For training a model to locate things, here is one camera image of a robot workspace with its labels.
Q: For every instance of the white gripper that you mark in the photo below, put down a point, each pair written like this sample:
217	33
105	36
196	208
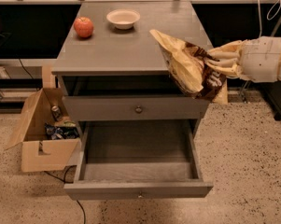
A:
259	60

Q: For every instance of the brown chip bag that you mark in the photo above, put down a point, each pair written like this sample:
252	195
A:
187	67

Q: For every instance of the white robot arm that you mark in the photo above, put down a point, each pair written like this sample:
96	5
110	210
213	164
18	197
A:
257	60

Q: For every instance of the grey wooden drawer cabinet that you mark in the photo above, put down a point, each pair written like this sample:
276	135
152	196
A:
122	63

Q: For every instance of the open grey middle drawer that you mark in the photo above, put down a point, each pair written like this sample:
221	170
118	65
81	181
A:
143	159

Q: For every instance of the closed grey upper drawer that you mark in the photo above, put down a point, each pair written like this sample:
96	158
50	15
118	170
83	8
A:
86	108

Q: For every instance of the blue snack bag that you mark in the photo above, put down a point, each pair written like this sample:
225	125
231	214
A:
59	133

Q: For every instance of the white paper bowl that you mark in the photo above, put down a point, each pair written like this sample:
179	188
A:
123	19

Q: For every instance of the red apple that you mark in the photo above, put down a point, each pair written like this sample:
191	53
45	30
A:
83	27

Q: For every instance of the metal soda can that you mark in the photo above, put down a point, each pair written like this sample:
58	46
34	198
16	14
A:
56	112

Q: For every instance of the open cardboard box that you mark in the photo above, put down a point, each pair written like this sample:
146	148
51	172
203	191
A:
38	151

